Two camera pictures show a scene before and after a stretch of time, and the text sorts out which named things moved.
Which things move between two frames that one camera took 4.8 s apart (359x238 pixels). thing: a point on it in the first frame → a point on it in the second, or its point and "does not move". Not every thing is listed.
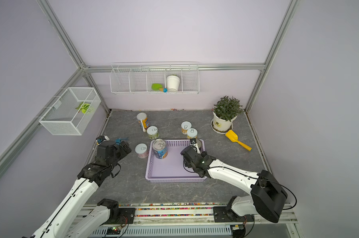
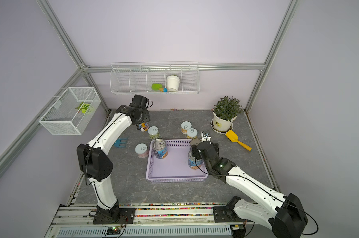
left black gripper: (122, 152) → (147, 118)
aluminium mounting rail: (195, 220) does not move
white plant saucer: (220, 132) does not move
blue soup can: (159, 148) does not move
